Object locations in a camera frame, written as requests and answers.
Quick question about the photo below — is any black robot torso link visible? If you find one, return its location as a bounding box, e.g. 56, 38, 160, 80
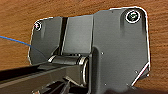
0, 54, 92, 94

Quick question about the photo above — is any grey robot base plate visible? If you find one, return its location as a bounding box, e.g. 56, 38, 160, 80
27, 6, 152, 94

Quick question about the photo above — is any thin blue cable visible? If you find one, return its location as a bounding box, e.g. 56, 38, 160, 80
0, 34, 52, 62

